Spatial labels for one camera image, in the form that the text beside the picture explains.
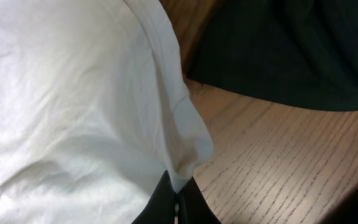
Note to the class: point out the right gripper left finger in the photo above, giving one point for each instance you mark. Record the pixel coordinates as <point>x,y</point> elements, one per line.
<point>160,209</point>

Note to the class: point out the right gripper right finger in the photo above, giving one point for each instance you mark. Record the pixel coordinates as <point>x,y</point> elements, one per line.
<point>193,208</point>

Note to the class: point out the white printed t-shirt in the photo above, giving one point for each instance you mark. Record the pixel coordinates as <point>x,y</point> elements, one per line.
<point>93,110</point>

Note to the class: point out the black cloth pile right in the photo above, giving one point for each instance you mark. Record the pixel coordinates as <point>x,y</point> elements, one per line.
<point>301,53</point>

